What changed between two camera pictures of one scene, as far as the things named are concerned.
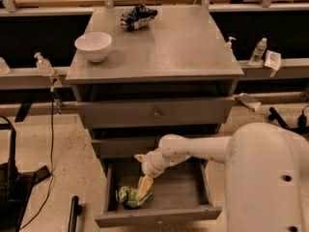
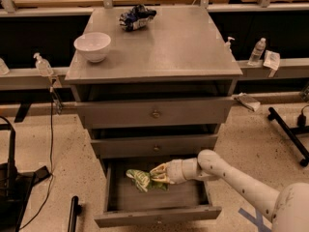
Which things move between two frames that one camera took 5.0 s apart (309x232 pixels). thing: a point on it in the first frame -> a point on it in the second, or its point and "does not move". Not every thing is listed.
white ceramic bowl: x=94 y=45 does not move
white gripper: x=149 y=165 -> x=174 y=172
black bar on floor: x=75 y=211 does not move
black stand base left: x=15 y=186 does not move
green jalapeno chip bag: x=126 y=196 -> x=144 y=181
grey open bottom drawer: x=179 y=193 does not move
